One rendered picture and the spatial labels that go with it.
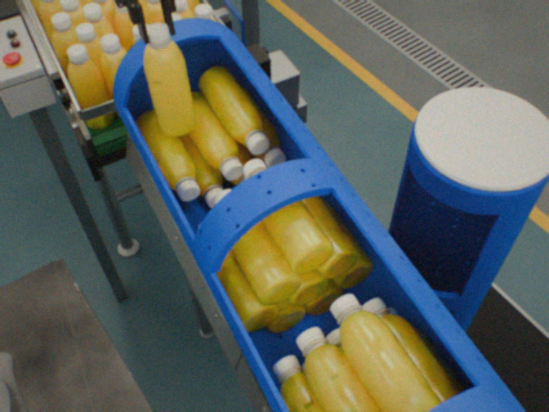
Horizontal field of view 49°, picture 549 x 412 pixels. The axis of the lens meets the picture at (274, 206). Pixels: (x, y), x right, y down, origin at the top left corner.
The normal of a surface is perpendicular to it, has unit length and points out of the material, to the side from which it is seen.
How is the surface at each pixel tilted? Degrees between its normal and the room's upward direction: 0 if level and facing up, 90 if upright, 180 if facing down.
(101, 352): 4
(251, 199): 21
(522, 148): 0
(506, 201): 90
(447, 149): 0
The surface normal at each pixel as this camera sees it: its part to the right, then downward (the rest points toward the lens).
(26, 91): 0.46, 0.70
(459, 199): -0.47, 0.71
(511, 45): -0.02, -0.60
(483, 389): 0.42, -0.71
